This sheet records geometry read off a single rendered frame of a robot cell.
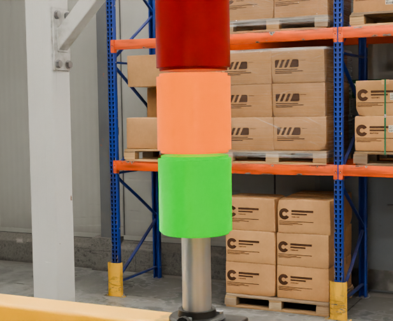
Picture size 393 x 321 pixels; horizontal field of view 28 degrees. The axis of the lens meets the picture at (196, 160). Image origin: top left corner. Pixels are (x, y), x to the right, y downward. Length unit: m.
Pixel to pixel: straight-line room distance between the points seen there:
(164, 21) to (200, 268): 0.17
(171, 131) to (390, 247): 9.17
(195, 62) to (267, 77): 8.04
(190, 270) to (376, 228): 9.13
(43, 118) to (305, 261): 5.86
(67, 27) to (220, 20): 2.55
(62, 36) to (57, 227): 0.72
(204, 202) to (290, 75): 7.96
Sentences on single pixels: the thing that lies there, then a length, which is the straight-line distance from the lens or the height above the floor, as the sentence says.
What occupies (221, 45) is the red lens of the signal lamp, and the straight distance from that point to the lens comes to 0.53.
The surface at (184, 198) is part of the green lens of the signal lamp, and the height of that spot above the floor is 2.19.
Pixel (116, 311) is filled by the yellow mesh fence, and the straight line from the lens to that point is 0.59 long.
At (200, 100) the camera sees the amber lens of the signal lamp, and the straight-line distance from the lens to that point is 0.52.
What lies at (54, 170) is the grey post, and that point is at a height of 2.01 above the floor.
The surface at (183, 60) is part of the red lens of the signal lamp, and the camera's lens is 0.52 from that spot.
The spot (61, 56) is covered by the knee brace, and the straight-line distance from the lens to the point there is 3.10.
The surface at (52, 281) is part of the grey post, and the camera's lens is 3.15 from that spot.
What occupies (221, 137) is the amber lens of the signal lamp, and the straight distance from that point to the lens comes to 0.52.
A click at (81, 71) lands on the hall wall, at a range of 11.28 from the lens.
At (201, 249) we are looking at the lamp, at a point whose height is 2.15.
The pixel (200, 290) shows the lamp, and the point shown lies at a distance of 0.55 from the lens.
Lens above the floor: 2.25
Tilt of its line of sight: 4 degrees down
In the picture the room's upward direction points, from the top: 1 degrees counter-clockwise
